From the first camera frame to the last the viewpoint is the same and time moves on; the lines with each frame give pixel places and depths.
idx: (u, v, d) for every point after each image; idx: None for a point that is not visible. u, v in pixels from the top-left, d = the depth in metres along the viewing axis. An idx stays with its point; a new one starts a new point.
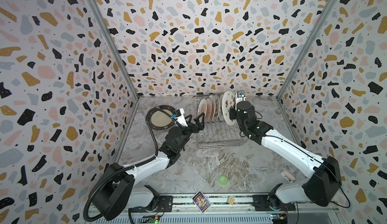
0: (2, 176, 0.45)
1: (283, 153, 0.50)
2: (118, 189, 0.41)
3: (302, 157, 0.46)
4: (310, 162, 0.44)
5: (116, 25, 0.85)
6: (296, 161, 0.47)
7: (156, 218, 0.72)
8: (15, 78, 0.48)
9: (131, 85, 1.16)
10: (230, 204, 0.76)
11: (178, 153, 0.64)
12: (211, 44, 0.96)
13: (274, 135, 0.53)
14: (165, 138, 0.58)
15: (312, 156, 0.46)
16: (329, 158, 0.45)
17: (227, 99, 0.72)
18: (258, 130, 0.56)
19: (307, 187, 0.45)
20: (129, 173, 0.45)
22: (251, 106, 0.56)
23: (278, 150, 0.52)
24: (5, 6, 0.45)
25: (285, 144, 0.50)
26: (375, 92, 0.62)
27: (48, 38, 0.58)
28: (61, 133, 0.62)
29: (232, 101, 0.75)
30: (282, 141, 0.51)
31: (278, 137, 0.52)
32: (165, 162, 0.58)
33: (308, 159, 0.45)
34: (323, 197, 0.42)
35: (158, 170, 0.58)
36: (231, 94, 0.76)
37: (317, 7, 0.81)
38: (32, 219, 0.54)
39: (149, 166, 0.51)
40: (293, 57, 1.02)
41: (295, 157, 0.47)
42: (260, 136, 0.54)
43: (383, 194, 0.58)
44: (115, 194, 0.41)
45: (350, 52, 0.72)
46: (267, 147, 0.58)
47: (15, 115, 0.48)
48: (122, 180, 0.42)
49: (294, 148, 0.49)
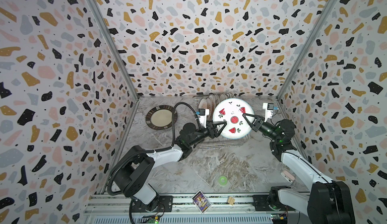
0: (2, 176, 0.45)
1: (297, 171, 0.53)
2: (139, 167, 0.44)
3: (310, 172, 0.49)
4: (315, 178, 0.46)
5: (116, 25, 0.85)
6: (306, 178, 0.48)
7: (156, 218, 0.72)
8: (15, 78, 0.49)
9: (131, 85, 1.16)
10: (230, 204, 0.76)
11: (191, 148, 0.67)
12: (211, 44, 0.96)
13: (294, 152, 0.59)
14: (180, 133, 0.61)
15: (321, 173, 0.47)
16: (340, 182, 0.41)
17: (223, 108, 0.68)
18: (281, 147, 0.62)
19: (310, 204, 0.44)
20: (149, 156, 0.48)
22: (292, 131, 0.58)
23: (294, 168, 0.54)
24: (5, 6, 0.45)
25: (300, 161, 0.54)
26: (375, 92, 0.62)
27: (48, 38, 0.58)
28: (61, 133, 0.62)
29: (235, 111, 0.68)
30: (298, 158, 0.55)
31: (296, 155, 0.57)
32: (178, 154, 0.61)
33: (315, 174, 0.48)
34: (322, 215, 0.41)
35: (172, 161, 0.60)
36: (235, 102, 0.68)
37: (317, 7, 0.81)
38: (32, 219, 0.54)
39: (167, 154, 0.55)
40: (293, 57, 1.02)
41: (305, 172, 0.49)
42: (281, 152, 0.61)
43: (383, 194, 0.58)
44: (136, 172, 0.44)
45: (350, 52, 0.72)
46: (286, 164, 0.58)
47: (15, 114, 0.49)
48: (143, 161, 0.45)
49: (308, 165, 0.52)
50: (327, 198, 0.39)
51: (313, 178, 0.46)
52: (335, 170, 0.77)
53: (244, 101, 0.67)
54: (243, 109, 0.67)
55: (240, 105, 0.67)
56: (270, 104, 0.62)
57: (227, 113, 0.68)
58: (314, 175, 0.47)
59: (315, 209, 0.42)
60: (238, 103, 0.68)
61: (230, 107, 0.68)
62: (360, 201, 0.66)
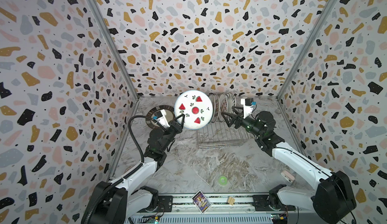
0: (2, 176, 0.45)
1: (293, 166, 0.51)
2: (114, 203, 0.40)
3: (309, 169, 0.47)
4: (317, 174, 0.45)
5: (116, 25, 0.85)
6: (306, 174, 0.47)
7: (156, 218, 0.72)
8: (15, 78, 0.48)
9: (131, 85, 1.16)
10: (230, 204, 0.76)
11: (164, 154, 0.64)
12: (211, 44, 0.96)
13: (284, 146, 0.56)
14: (148, 142, 0.57)
15: (320, 168, 0.47)
16: (339, 173, 0.44)
17: (183, 103, 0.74)
18: (269, 142, 0.59)
19: (316, 199, 0.44)
20: (119, 187, 0.44)
22: (272, 121, 0.57)
23: (289, 163, 0.52)
24: (5, 6, 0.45)
25: (294, 155, 0.52)
26: (375, 92, 0.62)
27: (48, 38, 0.58)
28: (61, 133, 0.62)
29: (193, 102, 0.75)
30: (291, 153, 0.53)
31: (287, 149, 0.54)
32: (152, 165, 0.58)
33: (315, 170, 0.46)
34: (333, 213, 0.40)
35: (148, 175, 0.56)
36: (190, 95, 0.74)
37: (317, 7, 0.81)
38: (32, 219, 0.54)
39: (140, 173, 0.51)
40: (293, 57, 1.02)
41: (303, 169, 0.48)
42: (271, 147, 0.57)
43: (383, 194, 0.58)
44: (112, 209, 0.39)
45: (350, 52, 0.72)
46: (279, 159, 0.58)
47: (15, 114, 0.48)
48: (115, 195, 0.41)
49: (303, 160, 0.50)
50: (335, 196, 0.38)
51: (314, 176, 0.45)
52: (336, 171, 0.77)
53: (197, 92, 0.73)
54: (198, 98, 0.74)
55: (195, 96, 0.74)
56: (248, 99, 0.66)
57: (186, 106, 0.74)
58: (314, 170, 0.46)
59: (323, 205, 0.42)
60: (194, 94, 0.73)
61: (188, 101, 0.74)
62: (360, 201, 0.66)
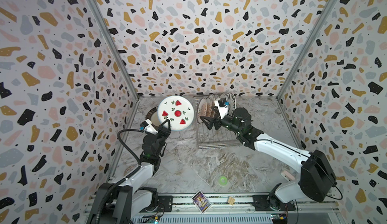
0: (2, 176, 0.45)
1: (273, 154, 0.54)
2: (120, 199, 0.41)
3: (290, 154, 0.49)
4: (298, 158, 0.47)
5: (116, 25, 0.85)
6: (287, 160, 0.50)
7: (156, 218, 0.72)
8: (15, 78, 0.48)
9: (131, 85, 1.16)
10: (230, 204, 0.76)
11: (159, 158, 0.68)
12: (211, 44, 0.96)
13: (264, 137, 0.57)
14: (142, 149, 0.60)
15: (300, 151, 0.49)
16: (316, 152, 0.46)
17: (165, 110, 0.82)
18: (250, 136, 0.60)
19: (302, 183, 0.46)
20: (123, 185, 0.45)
22: (247, 115, 0.58)
23: (271, 153, 0.54)
24: (5, 6, 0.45)
25: (274, 144, 0.53)
26: (375, 92, 0.62)
27: (48, 38, 0.58)
28: (61, 133, 0.62)
29: (174, 106, 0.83)
30: (271, 142, 0.55)
31: (267, 139, 0.56)
32: (150, 168, 0.60)
33: (296, 155, 0.48)
34: (318, 191, 0.43)
35: (146, 178, 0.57)
36: (169, 100, 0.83)
37: (317, 7, 0.81)
38: (32, 219, 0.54)
39: (139, 174, 0.53)
40: (293, 57, 1.02)
41: (284, 155, 0.50)
42: (253, 141, 0.58)
43: (383, 194, 0.58)
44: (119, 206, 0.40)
45: (350, 52, 0.72)
46: (260, 151, 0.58)
47: (15, 114, 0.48)
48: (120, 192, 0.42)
49: (283, 147, 0.52)
50: (318, 173, 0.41)
51: (296, 160, 0.47)
52: (336, 171, 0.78)
53: (175, 96, 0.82)
54: (177, 101, 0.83)
55: (174, 100, 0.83)
56: (219, 100, 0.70)
57: (169, 112, 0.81)
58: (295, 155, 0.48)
59: (308, 187, 0.45)
60: (172, 99, 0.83)
61: (169, 107, 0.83)
62: (360, 201, 0.66)
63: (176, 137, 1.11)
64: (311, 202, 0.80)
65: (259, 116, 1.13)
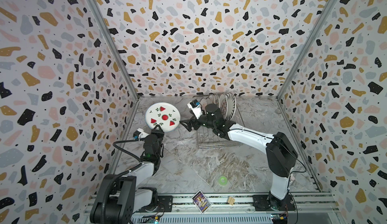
0: (2, 176, 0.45)
1: (245, 141, 0.58)
2: (125, 188, 0.43)
3: (257, 139, 0.54)
4: (263, 140, 0.52)
5: (116, 25, 0.85)
6: (256, 144, 0.54)
7: (156, 218, 0.72)
8: (15, 78, 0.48)
9: (131, 85, 1.16)
10: (230, 204, 0.76)
11: (159, 158, 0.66)
12: (211, 44, 0.96)
13: (236, 127, 0.62)
14: (144, 148, 0.63)
15: (265, 134, 0.54)
16: (278, 133, 0.52)
17: (153, 118, 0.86)
18: (223, 128, 0.64)
19: (269, 163, 0.51)
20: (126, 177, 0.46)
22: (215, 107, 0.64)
23: (243, 140, 0.59)
24: (5, 6, 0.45)
25: (244, 131, 0.58)
26: (375, 92, 0.62)
27: (48, 38, 0.58)
28: (61, 133, 0.62)
29: (159, 113, 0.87)
30: (242, 130, 0.59)
31: (239, 128, 0.61)
32: (150, 166, 0.62)
33: (262, 138, 0.53)
34: (282, 168, 0.48)
35: (146, 176, 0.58)
36: (153, 108, 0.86)
37: (317, 7, 0.81)
38: (32, 219, 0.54)
39: (141, 169, 0.55)
40: (293, 57, 1.02)
41: (253, 140, 0.54)
42: (227, 132, 0.63)
43: (383, 194, 0.58)
44: (123, 195, 0.42)
45: (350, 52, 0.72)
46: (235, 140, 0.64)
47: (15, 114, 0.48)
48: (124, 181, 0.44)
49: (252, 132, 0.57)
50: (280, 153, 0.48)
51: (262, 143, 0.51)
52: (336, 170, 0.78)
53: (157, 103, 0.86)
54: (162, 107, 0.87)
55: (158, 107, 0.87)
56: (191, 102, 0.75)
57: (156, 119, 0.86)
58: (261, 138, 0.53)
59: (274, 165, 0.50)
60: (156, 106, 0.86)
61: (154, 115, 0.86)
62: (360, 201, 0.66)
63: (176, 137, 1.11)
64: (311, 202, 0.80)
65: (258, 116, 1.13)
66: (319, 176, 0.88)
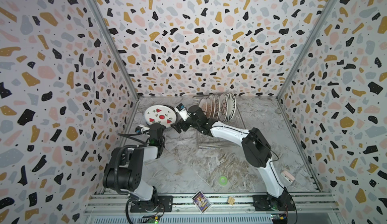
0: (2, 176, 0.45)
1: (225, 137, 0.64)
2: (133, 158, 0.47)
3: (235, 134, 0.60)
4: (240, 135, 0.58)
5: (116, 25, 0.85)
6: (235, 140, 0.60)
7: (156, 218, 0.72)
8: (15, 78, 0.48)
9: (131, 85, 1.16)
10: (230, 204, 0.76)
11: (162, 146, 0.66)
12: (211, 44, 0.96)
13: (217, 124, 0.68)
14: (149, 132, 0.70)
15: (242, 130, 0.60)
16: (253, 129, 0.58)
17: (151, 117, 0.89)
18: (206, 126, 0.69)
19: (246, 156, 0.57)
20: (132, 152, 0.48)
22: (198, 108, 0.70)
23: (223, 136, 0.65)
24: (5, 6, 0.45)
25: (224, 128, 0.64)
26: (375, 92, 0.62)
27: (48, 38, 0.58)
28: (61, 133, 0.62)
29: (156, 113, 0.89)
30: (222, 127, 0.65)
31: (219, 125, 0.67)
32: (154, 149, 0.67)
33: (239, 133, 0.59)
34: (257, 159, 0.54)
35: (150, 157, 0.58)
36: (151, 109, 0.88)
37: (317, 7, 0.81)
38: (32, 219, 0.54)
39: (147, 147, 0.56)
40: (293, 57, 1.02)
41: (232, 136, 0.60)
42: (210, 129, 0.68)
43: (383, 194, 0.58)
44: (132, 163, 0.46)
45: (350, 52, 0.72)
46: (217, 137, 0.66)
47: (15, 114, 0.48)
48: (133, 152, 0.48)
49: (231, 129, 0.62)
50: (254, 146, 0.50)
51: (239, 137, 0.57)
52: (336, 170, 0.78)
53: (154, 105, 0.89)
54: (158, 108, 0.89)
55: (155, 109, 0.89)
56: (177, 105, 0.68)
57: (154, 118, 0.91)
58: (239, 134, 0.59)
59: (250, 158, 0.56)
60: (153, 108, 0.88)
61: (152, 115, 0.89)
62: (360, 201, 0.66)
63: (176, 137, 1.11)
64: (311, 202, 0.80)
65: (258, 116, 1.13)
66: (320, 176, 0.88)
